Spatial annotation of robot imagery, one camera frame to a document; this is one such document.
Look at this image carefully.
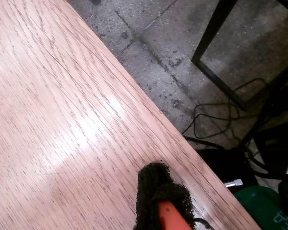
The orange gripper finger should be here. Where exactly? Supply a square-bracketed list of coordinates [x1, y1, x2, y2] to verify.
[133, 162, 197, 230]

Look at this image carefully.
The green plastic object white print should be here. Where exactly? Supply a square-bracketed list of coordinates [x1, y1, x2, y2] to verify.
[234, 185, 288, 230]

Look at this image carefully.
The thick black cable bundle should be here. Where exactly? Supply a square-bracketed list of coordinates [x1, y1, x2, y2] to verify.
[242, 141, 288, 182]

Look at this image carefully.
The silver clamp bolt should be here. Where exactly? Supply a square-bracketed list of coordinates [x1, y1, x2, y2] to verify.
[224, 178, 243, 188]

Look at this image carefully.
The black metal table frame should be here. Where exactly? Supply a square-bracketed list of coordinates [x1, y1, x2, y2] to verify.
[191, 0, 288, 110]

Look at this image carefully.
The thin black cable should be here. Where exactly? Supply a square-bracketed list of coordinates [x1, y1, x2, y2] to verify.
[181, 78, 268, 140]

